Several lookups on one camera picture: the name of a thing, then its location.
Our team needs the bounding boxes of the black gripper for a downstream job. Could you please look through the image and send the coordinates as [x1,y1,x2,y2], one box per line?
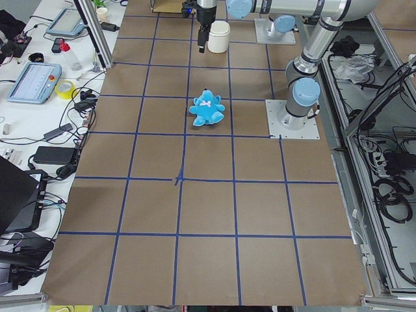
[196,0,216,53]

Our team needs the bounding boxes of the white cylindrical trash can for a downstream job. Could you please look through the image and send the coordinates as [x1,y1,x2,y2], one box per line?
[207,21,231,54]

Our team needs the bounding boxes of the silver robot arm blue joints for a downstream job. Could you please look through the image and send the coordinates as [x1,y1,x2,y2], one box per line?
[226,0,378,118]

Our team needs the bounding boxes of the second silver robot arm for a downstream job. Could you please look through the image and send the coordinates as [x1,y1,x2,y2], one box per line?
[196,0,294,53]

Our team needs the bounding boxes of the blue plush teddy bear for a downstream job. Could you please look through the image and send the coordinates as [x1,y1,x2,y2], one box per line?
[189,89,225,127]

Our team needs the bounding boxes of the white paper cup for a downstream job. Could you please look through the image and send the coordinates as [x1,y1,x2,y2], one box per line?
[96,7,109,23]

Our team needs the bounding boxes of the clear bottle red cap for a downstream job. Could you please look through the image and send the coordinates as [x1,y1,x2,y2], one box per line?
[59,39,83,71]

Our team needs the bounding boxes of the yellow tape roll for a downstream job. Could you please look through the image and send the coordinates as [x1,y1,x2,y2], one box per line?
[54,81,75,99]

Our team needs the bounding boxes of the black mobile phone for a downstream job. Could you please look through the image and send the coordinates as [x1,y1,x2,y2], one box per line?
[51,37,64,54]

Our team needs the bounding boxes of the crumpled white cloth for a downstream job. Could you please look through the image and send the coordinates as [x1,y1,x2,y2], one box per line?
[334,56,375,84]

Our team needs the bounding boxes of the blue teach pendant tablet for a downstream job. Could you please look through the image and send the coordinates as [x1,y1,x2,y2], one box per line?
[7,62,62,105]

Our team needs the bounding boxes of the black power adapter brick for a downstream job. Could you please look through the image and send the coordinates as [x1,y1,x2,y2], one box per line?
[33,146,76,165]

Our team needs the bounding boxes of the black laptop computer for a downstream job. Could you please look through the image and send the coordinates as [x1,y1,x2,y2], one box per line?
[1,157,47,234]

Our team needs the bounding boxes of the aluminium frame post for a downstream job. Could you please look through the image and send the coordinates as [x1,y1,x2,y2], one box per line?
[73,0,114,69]

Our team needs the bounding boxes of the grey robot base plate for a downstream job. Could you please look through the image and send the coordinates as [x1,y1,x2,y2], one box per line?
[265,99,320,140]

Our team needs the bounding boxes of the black coiled cable bundle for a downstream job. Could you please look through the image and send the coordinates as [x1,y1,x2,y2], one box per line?
[372,177,413,225]

